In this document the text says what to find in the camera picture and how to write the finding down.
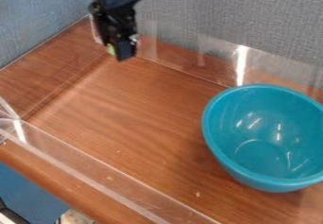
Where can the clear acrylic front barrier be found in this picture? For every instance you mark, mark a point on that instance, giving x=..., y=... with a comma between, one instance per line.
x=45, y=155

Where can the red toy strawberry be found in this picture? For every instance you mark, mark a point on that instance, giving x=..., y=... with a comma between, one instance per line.
x=112, y=49

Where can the blue plastic bowl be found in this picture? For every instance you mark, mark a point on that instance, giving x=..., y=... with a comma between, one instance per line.
x=264, y=130

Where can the clear acrylic barrier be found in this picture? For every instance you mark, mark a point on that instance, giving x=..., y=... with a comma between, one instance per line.
x=225, y=63
x=45, y=155

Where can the clear acrylic back barrier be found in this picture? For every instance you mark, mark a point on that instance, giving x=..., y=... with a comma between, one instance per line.
x=225, y=63

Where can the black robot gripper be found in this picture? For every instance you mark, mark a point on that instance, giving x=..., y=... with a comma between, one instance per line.
x=116, y=22

